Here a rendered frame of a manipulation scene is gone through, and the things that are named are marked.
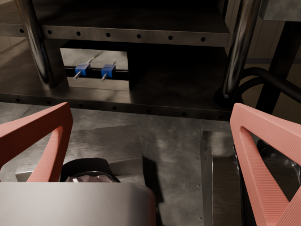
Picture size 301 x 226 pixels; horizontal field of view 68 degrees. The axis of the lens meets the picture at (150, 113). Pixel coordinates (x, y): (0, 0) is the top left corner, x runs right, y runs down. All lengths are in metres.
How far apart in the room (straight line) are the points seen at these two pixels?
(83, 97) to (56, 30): 0.27
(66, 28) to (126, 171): 0.62
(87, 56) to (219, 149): 0.64
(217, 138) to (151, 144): 0.19
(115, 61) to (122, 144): 0.45
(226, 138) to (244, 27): 0.35
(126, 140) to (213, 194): 0.22
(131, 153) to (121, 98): 0.44
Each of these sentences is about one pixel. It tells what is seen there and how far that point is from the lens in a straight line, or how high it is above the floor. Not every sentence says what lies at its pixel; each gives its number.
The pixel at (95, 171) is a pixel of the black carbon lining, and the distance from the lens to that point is 0.53.
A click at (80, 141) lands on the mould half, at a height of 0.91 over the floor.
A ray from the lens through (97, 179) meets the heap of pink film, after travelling 0.49.
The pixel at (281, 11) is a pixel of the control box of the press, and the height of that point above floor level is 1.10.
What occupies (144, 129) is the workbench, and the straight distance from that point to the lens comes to 0.73.
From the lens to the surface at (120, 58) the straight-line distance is 0.89.
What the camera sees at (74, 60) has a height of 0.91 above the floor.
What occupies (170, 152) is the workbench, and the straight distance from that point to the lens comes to 0.66.
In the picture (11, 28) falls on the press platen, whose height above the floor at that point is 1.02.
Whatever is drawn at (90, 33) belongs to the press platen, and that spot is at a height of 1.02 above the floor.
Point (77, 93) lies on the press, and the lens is 0.98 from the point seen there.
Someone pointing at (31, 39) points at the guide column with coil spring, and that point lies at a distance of 0.97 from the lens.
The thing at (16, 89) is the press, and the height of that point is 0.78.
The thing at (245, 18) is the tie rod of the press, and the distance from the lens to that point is 0.78.
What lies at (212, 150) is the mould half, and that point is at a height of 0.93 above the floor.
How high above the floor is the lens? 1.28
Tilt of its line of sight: 37 degrees down
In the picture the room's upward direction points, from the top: straight up
